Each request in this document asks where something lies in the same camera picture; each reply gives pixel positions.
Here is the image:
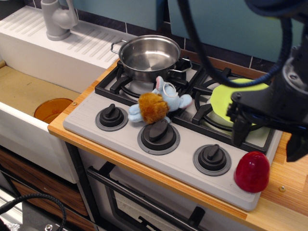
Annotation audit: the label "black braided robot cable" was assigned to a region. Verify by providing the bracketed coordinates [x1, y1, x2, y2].
[177, 0, 293, 88]

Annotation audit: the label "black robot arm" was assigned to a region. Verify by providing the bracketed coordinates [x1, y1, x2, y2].
[227, 0, 308, 162]

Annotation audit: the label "stuffed elephant with brown mane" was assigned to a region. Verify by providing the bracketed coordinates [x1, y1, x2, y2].
[128, 76, 193, 125]

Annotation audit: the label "right black stove knob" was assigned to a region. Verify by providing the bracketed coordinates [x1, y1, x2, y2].
[193, 144, 231, 177]

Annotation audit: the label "black stove knob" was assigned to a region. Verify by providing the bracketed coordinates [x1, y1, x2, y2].
[95, 103, 128, 132]
[137, 119, 180, 155]
[193, 144, 231, 177]

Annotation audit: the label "white toy sink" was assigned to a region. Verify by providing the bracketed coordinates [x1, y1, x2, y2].
[0, 6, 132, 183]

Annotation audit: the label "toy oven door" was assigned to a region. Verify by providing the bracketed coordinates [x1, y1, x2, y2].
[80, 148, 260, 231]

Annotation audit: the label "grey toy faucet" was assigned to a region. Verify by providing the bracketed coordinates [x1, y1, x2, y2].
[41, 0, 78, 41]

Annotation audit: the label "left black stove knob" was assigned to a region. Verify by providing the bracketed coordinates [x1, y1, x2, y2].
[95, 103, 128, 132]

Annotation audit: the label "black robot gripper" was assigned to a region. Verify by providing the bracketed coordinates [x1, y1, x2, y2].
[227, 83, 308, 162]

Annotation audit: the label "grey toy stove top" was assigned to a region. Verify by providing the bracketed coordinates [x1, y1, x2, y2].
[63, 63, 282, 211]

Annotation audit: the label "lime green plate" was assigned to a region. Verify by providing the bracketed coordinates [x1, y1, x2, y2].
[210, 83, 269, 124]

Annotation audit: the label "wood grain drawer fronts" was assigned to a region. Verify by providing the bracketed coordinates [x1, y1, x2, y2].
[0, 147, 95, 231]

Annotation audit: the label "middle black stove knob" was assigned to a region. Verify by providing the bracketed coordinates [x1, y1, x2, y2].
[137, 119, 180, 155]

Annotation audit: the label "black oven door handle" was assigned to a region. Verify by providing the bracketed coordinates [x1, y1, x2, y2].
[87, 167, 200, 231]

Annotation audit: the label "red toy sweet potato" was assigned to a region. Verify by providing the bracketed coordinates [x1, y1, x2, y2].
[233, 151, 270, 193]

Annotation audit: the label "stainless steel pot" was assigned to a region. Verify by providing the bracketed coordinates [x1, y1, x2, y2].
[111, 35, 193, 83]

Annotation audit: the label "black braided foreground cable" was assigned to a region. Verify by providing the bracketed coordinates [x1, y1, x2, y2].
[0, 193, 67, 231]

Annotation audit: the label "black stove grate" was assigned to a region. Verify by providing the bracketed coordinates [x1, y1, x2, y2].
[94, 56, 277, 154]

